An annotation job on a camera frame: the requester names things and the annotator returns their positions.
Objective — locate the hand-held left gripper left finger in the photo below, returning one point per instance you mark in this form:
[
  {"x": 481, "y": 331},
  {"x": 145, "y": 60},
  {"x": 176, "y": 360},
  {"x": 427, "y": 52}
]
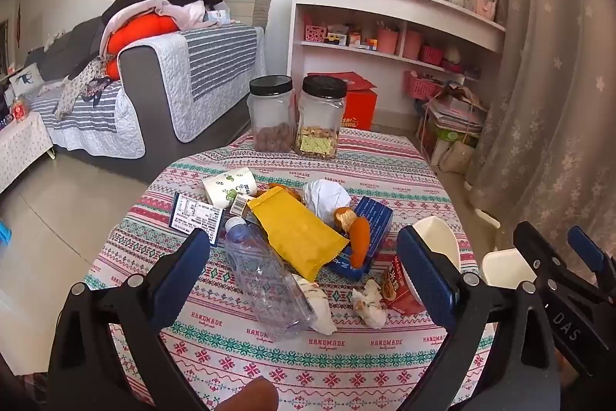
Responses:
[{"x": 180, "y": 271}]

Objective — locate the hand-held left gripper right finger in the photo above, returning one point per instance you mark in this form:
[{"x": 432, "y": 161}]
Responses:
[{"x": 426, "y": 276}]

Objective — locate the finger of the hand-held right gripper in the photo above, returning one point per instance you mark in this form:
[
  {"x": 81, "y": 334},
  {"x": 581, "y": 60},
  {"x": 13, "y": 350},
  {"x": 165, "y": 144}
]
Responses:
[
  {"x": 534, "y": 247},
  {"x": 584, "y": 247}
]

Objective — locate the red white snack packet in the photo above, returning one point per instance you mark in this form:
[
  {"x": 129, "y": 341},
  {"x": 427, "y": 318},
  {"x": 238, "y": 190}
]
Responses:
[{"x": 397, "y": 290}]

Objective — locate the white plastic bin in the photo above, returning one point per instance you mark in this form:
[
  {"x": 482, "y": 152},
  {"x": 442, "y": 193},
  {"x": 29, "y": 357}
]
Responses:
[{"x": 503, "y": 266}]

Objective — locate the white paper cup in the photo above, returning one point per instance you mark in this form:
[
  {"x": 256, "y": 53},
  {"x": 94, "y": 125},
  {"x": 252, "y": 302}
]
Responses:
[{"x": 440, "y": 237}]

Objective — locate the white printed tissue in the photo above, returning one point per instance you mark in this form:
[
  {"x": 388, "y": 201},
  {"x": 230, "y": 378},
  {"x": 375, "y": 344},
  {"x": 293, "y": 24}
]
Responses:
[
  {"x": 317, "y": 310},
  {"x": 368, "y": 305}
]

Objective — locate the long orange peel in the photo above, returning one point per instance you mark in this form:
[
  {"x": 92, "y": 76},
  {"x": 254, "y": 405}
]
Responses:
[{"x": 358, "y": 242}]

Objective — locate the blue cardboard box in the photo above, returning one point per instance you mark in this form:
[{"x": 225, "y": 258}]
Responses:
[{"x": 375, "y": 218}]

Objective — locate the clear plastic bottle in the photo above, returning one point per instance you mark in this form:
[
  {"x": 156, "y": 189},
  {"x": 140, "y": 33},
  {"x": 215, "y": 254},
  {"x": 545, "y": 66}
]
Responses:
[{"x": 260, "y": 276}]

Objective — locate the small white drink carton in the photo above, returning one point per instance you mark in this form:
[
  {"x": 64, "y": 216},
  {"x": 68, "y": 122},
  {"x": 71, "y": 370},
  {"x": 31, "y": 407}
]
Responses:
[{"x": 226, "y": 189}]

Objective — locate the round orange peel with pith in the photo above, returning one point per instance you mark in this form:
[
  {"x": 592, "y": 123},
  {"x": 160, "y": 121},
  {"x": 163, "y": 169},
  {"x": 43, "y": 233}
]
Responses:
[{"x": 344, "y": 218}]

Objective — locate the yellow snack packet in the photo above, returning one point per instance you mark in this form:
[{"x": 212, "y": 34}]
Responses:
[{"x": 293, "y": 233}]

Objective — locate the white paper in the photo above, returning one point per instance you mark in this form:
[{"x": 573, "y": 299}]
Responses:
[{"x": 327, "y": 196}]

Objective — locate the blue plastic bin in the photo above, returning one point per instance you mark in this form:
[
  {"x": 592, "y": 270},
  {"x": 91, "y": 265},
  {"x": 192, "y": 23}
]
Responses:
[{"x": 4, "y": 234}]

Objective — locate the person's left hand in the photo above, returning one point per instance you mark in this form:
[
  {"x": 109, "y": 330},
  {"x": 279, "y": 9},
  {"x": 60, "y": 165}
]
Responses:
[{"x": 255, "y": 396}]

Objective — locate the beige canvas bag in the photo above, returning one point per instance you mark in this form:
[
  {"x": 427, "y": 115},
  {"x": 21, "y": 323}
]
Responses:
[{"x": 455, "y": 157}]

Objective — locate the patterned striped tablecloth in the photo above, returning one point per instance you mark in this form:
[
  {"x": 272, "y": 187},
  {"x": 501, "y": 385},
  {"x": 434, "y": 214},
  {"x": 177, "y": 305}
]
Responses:
[{"x": 298, "y": 358}]

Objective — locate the stack of papers and boxes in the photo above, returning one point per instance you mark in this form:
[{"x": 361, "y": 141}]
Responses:
[{"x": 455, "y": 117}]

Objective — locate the beige floral curtain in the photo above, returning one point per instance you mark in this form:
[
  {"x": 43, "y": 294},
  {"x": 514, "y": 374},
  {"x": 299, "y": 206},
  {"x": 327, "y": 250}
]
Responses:
[{"x": 544, "y": 79}]

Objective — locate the grey striped quilted cover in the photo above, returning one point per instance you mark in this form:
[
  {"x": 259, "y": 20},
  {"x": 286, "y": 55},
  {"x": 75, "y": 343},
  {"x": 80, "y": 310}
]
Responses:
[
  {"x": 211, "y": 54},
  {"x": 96, "y": 122}
]

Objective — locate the clear jar with brown nuts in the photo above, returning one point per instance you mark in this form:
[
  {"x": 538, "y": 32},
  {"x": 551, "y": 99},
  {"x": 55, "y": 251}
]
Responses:
[{"x": 271, "y": 117}]

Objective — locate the red cardboard box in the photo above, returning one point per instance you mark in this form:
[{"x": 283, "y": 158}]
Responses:
[{"x": 361, "y": 107}]

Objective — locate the clear jar with peanuts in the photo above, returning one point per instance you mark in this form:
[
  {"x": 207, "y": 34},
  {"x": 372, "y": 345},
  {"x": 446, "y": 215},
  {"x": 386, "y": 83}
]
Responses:
[{"x": 321, "y": 122}]

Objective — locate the large pink plastic basket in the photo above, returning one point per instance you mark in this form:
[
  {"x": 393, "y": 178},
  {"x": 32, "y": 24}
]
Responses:
[{"x": 422, "y": 86}]

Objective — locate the small table with dotted cloth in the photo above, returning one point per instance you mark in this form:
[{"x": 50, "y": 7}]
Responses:
[{"x": 19, "y": 146}]

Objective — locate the grey sofa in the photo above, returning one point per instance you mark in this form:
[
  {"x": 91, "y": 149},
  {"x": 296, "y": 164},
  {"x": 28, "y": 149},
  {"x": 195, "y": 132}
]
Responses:
[{"x": 139, "y": 69}]

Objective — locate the floral patterned cloth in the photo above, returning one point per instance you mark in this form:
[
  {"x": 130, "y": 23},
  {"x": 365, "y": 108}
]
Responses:
[{"x": 77, "y": 86}]

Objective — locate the small pink plastic basket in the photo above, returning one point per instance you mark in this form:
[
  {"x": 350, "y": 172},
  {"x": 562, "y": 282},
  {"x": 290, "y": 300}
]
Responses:
[{"x": 431, "y": 54}]

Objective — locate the pink pen holder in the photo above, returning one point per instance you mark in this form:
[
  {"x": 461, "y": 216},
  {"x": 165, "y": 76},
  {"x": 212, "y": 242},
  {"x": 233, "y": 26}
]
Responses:
[
  {"x": 388, "y": 41},
  {"x": 412, "y": 45}
]

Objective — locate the orange cushion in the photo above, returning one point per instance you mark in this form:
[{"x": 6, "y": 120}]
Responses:
[{"x": 144, "y": 28}]

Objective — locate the white pillow with deer print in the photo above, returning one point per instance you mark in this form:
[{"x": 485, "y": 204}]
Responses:
[{"x": 26, "y": 79}]

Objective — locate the yellow toy truck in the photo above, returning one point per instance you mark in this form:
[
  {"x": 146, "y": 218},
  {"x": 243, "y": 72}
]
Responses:
[{"x": 334, "y": 40}]

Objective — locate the pale pink clothing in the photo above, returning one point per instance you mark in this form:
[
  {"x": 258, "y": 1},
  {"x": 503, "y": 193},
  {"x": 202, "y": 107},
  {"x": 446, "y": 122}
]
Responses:
[{"x": 187, "y": 11}]

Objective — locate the pink lattice basket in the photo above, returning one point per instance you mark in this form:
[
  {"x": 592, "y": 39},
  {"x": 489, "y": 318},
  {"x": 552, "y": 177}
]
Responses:
[{"x": 315, "y": 34}]

